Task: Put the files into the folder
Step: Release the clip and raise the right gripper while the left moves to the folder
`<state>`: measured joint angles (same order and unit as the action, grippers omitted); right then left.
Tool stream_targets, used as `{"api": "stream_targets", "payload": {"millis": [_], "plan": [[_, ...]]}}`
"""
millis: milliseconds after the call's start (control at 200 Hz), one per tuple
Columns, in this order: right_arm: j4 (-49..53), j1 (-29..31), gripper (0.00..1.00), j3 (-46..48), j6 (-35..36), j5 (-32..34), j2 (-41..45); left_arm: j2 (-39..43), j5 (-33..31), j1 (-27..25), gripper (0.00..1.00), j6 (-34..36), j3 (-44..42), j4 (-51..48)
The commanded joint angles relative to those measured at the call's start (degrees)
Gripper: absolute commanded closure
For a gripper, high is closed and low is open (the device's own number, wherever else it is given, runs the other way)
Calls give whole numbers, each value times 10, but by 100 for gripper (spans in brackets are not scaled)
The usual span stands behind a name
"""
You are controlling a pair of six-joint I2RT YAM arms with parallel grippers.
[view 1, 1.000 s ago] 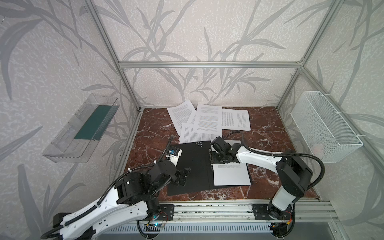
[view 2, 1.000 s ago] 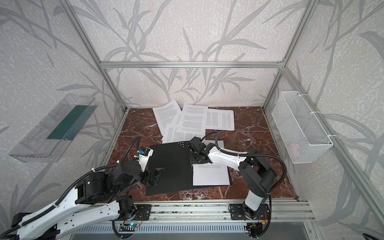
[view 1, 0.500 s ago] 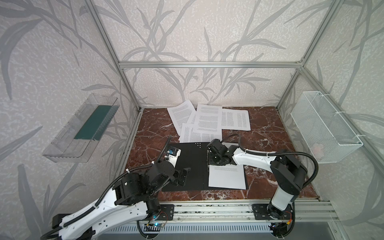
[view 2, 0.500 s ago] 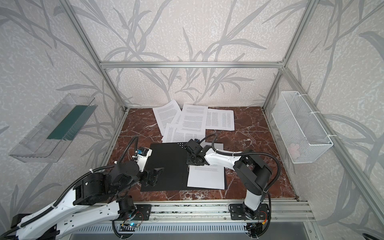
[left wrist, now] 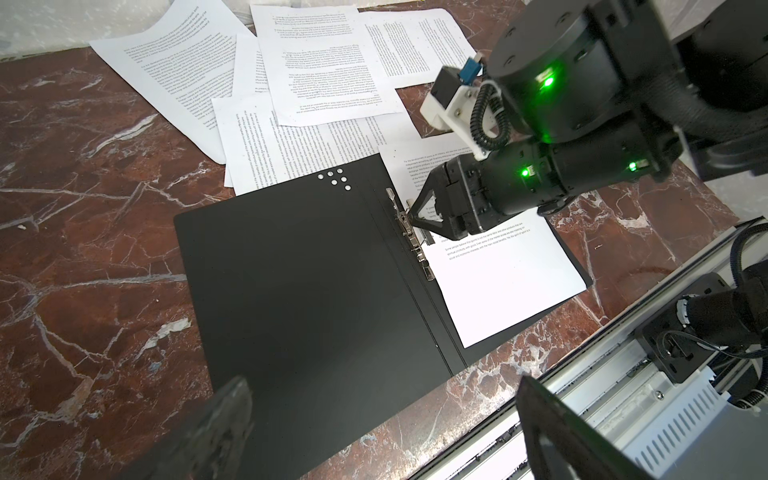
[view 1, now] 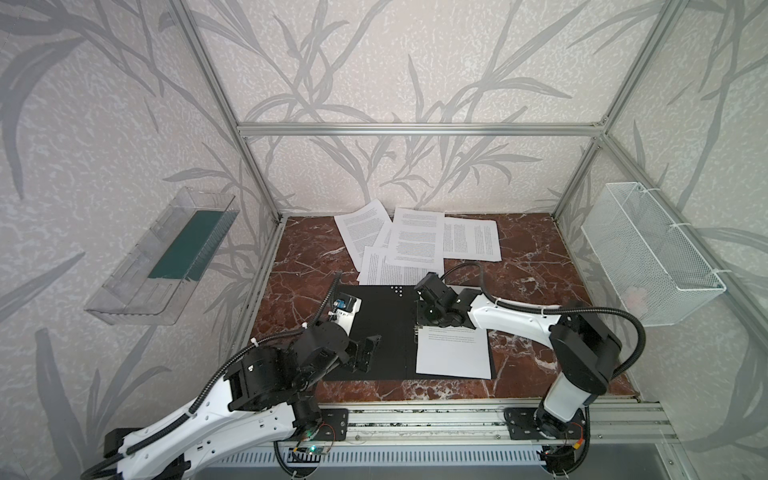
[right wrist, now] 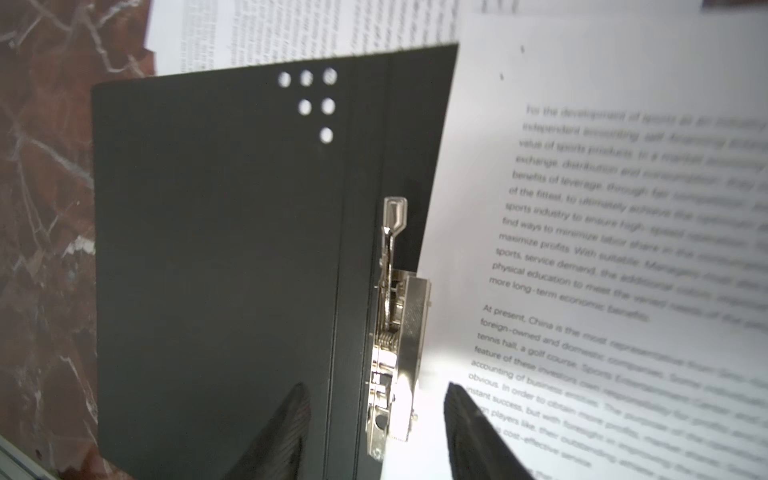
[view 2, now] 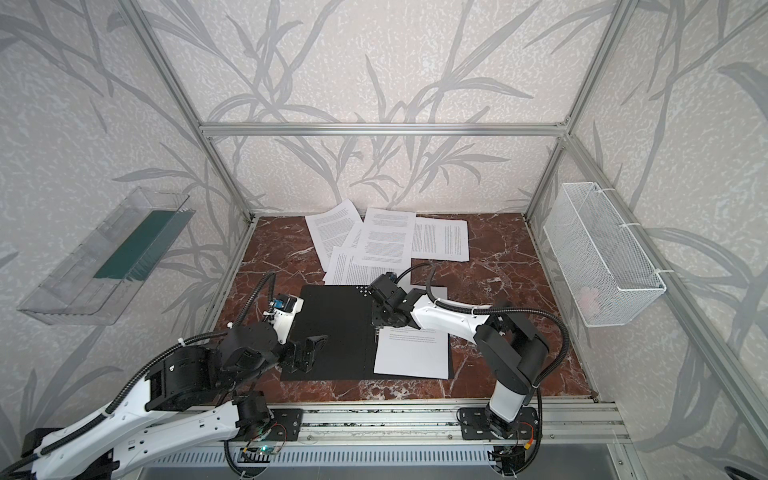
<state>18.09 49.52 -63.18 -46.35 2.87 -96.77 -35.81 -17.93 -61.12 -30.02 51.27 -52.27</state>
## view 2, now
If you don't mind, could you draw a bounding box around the folder white cover black inside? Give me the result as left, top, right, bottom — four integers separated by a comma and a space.
281, 285, 453, 382

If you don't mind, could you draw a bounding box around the printed paper sheet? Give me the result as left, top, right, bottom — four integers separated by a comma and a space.
373, 327, 450, 380

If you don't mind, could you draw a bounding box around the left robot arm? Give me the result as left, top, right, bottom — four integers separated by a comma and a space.
1, 322, 327, 479

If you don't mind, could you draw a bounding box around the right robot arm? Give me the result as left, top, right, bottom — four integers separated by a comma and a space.
366, 272, 550, 427

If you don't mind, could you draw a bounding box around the printed sheet front centre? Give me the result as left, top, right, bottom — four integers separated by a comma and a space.
323, 247, 411, 285

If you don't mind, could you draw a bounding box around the printed sheet top centre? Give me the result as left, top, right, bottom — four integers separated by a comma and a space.
354, 207, 416, 271

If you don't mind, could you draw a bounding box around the printed sheet right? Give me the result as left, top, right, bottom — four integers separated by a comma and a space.
411, 217, 469, 262

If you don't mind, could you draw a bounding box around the printed sheet back left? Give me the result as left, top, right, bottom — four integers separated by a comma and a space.
305, 199, 363, 271

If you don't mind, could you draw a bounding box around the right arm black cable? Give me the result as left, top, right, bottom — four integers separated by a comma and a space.
392, 261, 570, 385

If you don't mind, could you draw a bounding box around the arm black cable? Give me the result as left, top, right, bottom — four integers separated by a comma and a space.
0, 271, 280, 475
392, 261, 570, 385

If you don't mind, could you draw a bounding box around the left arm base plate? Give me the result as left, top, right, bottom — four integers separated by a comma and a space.
255, 408, 304, 442

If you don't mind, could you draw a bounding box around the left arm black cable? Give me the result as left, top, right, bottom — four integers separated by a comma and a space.
0, 271, 280, 475

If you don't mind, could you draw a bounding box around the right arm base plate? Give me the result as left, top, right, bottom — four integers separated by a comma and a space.
456, 406, 539, 441

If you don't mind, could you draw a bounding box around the clear plastic wall tray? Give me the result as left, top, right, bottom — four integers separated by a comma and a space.
18, 187, 195, 326

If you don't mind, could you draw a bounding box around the aluminium frame horizontal bar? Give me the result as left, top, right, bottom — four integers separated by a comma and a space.
200, 122, 566, 137

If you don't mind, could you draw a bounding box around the white wire mesh basket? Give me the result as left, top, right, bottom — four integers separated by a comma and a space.
543, 182, 666, 328

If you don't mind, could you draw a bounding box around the aluminium front rail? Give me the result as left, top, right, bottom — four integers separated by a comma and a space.
266, 396, 631, 447

